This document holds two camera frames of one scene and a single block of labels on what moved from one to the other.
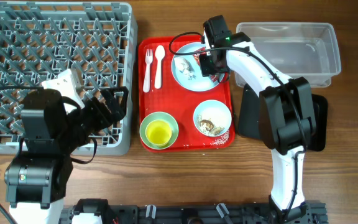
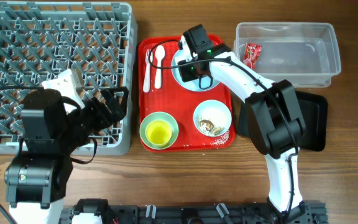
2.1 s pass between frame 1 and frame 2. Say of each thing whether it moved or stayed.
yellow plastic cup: stayed
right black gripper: moved
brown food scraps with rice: stayed
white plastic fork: stayed
